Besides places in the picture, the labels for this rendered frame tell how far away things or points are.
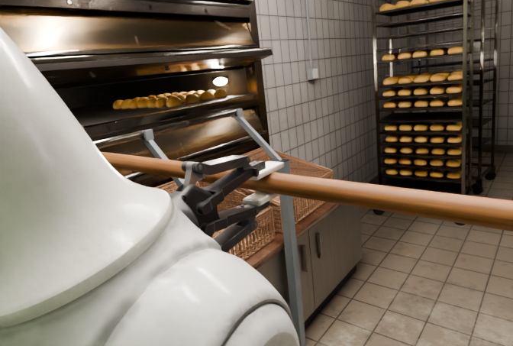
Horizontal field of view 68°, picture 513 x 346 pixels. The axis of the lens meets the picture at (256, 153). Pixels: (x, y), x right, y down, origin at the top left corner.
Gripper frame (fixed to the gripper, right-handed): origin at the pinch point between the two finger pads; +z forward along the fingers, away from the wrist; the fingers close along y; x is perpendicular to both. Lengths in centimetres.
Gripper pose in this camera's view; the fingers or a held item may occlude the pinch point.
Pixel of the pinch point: (264, 182)
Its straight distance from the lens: 55.1
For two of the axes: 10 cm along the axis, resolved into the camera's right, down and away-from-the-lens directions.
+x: 8.0, 0.5, -6.0
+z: 6.0, -2.4, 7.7
